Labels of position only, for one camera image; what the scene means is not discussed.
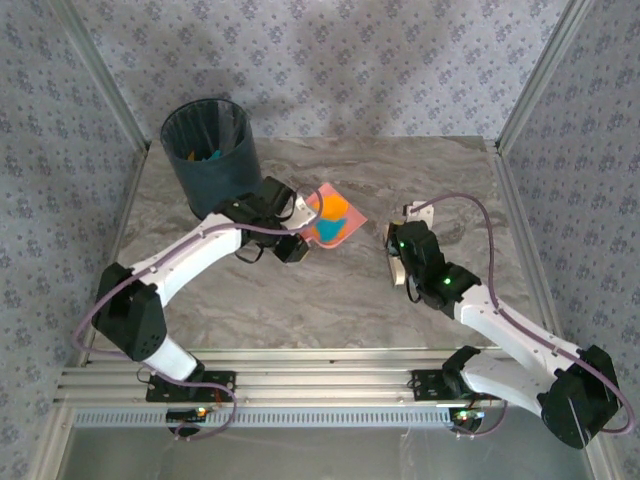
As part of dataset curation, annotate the grey slotted cable duct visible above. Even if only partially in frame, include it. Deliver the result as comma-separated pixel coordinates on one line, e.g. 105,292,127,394
72,407,454,430

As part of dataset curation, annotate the wide aluminium mounting rail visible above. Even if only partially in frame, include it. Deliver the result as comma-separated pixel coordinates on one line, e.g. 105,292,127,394
53,348,600,405

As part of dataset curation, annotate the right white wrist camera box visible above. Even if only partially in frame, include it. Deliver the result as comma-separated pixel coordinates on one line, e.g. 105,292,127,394
403,201,436,227

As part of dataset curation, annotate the wooden hand brush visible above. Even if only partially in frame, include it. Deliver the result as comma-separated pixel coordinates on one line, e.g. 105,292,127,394
382,219,409,290

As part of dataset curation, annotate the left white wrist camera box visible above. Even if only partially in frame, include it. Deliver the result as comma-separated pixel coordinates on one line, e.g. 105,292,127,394
291,191,322,227

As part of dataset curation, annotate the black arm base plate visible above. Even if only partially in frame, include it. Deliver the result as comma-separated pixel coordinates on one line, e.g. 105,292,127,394
409,368,504,402
144,369,238,404

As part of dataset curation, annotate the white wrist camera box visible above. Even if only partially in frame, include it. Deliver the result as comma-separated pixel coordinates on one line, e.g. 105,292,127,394
403,201,436,227
291,191,322,227

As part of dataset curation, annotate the small circuit board with LED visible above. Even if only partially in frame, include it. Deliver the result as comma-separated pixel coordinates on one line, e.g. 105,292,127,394
448,407,487,425
165,406,210,422

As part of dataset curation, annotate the pink plastic dustpan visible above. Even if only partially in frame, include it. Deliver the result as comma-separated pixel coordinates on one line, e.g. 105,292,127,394
301,181,369,251

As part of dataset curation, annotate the dark blue waste bin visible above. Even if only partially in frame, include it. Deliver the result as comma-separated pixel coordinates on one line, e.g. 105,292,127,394
158,97,268,225

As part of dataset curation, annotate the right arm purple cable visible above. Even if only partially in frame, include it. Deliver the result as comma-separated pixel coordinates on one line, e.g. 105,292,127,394
422,193,636,444

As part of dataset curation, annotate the clear plastic bin liner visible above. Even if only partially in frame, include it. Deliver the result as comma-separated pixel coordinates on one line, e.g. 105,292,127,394
160,98,250,157

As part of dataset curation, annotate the aluminium upright post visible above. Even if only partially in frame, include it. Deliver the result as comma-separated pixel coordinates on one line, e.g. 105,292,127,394
47,0,153,154
494,0,601,155

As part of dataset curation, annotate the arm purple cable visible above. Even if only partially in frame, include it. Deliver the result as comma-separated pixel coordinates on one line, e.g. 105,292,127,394
422,193,636,444
72,184,326,444

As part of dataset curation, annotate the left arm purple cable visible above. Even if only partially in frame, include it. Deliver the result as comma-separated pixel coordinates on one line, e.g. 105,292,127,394
72,184,326,444

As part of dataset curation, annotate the shiny metal lower panel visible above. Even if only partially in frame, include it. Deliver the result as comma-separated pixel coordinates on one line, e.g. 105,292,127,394
54,427,604,480

